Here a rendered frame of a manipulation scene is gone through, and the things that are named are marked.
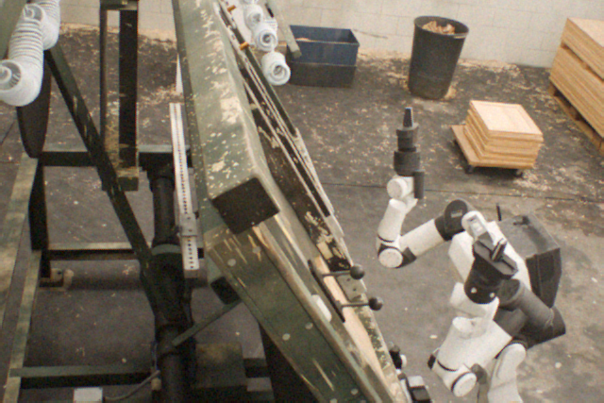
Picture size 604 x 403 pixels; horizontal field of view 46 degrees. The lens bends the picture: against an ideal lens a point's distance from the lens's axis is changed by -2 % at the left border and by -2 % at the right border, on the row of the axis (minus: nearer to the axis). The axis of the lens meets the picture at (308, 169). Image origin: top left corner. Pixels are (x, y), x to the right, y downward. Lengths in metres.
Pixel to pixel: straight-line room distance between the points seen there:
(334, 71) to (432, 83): 0.90
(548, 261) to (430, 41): 4.42
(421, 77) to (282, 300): 5.35
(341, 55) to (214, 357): 3.83
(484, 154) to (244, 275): 4.24
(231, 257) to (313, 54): 5.16
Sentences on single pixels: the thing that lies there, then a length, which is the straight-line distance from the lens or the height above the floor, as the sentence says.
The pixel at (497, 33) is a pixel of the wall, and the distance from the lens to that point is 7.91.
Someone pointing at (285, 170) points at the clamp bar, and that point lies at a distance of 2.29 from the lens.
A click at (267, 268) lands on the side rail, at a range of 1.38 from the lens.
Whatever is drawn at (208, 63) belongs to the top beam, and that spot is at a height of 1.92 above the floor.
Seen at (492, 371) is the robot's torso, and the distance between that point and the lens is 2.59.
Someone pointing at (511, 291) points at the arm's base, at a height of 1.36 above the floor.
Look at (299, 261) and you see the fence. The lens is 1.71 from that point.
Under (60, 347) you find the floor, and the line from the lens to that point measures 3.71.
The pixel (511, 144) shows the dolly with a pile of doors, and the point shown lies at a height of 0.30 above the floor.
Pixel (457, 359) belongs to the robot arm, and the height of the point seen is 1.23.
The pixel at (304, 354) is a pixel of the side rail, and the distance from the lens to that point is 1.55.
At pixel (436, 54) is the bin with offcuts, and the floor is 0.44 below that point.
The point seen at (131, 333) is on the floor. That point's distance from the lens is 3.75.
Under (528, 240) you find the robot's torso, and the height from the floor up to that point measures 1.39.
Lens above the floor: 2.58
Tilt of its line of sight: 30 degrees down
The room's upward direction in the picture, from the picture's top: 8 degrees clockwise
